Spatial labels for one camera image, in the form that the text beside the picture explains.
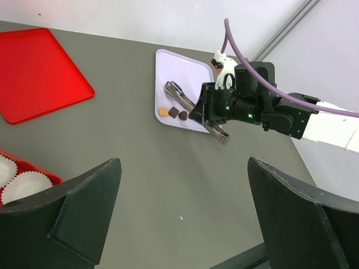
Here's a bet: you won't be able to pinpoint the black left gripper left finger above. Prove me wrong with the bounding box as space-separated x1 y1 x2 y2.
1 158 122 268

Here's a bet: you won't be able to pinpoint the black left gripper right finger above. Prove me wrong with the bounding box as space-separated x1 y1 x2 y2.
247 157 358 268

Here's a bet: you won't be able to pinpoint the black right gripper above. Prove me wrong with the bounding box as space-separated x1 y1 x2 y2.
188 82 238 126

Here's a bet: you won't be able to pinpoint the metal tongs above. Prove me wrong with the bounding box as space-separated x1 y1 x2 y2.
164 81 230 146

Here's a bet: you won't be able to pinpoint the red chocolate box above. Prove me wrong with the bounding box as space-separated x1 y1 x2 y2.
1 150 63 207

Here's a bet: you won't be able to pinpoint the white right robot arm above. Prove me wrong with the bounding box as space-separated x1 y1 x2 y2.
189 64 358 152

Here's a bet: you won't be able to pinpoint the dark round chocolate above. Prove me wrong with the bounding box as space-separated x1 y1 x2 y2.
178 111 188 121

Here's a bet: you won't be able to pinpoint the lavender plastic tray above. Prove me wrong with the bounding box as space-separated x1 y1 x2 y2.
154 49 214 133

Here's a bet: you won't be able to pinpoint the white paper cup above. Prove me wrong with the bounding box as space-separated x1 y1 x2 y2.
0 155 17 188
1 171 53 205

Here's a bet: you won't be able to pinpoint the red box lid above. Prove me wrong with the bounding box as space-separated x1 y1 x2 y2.
1 27 95 125

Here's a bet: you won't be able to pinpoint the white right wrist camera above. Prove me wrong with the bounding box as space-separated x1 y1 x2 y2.
211 50 238 90

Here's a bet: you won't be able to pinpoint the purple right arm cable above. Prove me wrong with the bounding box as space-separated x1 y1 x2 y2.
220 18 359 118

